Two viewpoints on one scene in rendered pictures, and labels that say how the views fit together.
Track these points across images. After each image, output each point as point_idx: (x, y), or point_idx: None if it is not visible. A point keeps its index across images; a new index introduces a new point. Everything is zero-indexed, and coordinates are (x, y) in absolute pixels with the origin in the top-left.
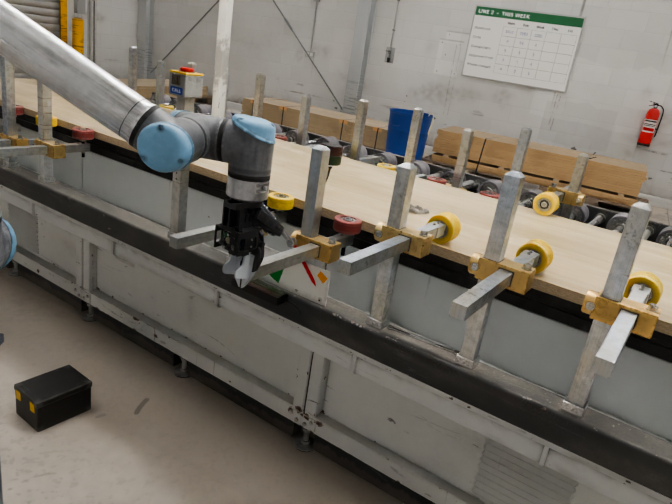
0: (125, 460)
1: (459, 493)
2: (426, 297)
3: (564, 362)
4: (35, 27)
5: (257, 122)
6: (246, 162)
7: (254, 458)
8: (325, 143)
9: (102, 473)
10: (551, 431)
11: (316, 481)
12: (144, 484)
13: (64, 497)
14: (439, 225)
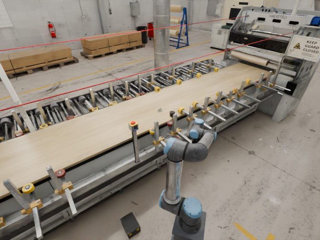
0: (156, 207)
1: None
2: (180, 123)
3: (200, 115)
4: (207, 139)
5: (203, 120)
6: (203, 128)
7: (161, 179)
8: (171, 113)
9: (160, 213)
10: (215, 125)
11: None
12: None
13: (167, 221)
14: (185, 110)
